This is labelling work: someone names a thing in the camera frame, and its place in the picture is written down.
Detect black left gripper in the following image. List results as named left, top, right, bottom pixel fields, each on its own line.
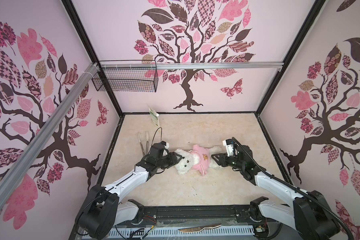
left=156, top=151, right=183, bottom=170

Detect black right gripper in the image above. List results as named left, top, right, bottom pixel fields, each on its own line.
left=211, top=151, right=245, bottom=171

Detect white teddy bear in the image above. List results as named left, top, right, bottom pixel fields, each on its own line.
left=175, top=146, right=222, bottom=175

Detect pink teddy hoodie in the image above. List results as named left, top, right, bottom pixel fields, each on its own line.
left=190, top=145, right=211, bottom=176

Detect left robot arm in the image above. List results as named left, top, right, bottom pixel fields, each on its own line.
left=74, top=141, right=184, bottom=240

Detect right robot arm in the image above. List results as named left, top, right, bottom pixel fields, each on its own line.
left=212, top=141, right=341, bottom=240

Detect metal kitchen tongs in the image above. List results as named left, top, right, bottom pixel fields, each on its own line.
left=138, top=131, right=150, bottom=156

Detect aluminium crossbar rear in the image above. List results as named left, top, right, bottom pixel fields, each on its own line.
left=101, top=61, right=284, bottom=70

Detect aluminium crossbar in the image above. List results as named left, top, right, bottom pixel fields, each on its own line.
left=0, top=63, right=99, bottom=210
left=101, top=61, right=284, bottom=70

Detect aluminium crossbar left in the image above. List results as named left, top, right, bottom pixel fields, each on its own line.
left=0, top=63, right=99, bottom=210

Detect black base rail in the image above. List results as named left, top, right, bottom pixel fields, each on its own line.
left=120, top=205, right=276, bottom=226

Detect wooden handled knife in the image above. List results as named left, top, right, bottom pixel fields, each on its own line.
left=178, top=223, right=222, bottom=233

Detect black wire basket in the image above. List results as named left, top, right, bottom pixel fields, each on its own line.
left=92, top=60, right=159, bottom=93

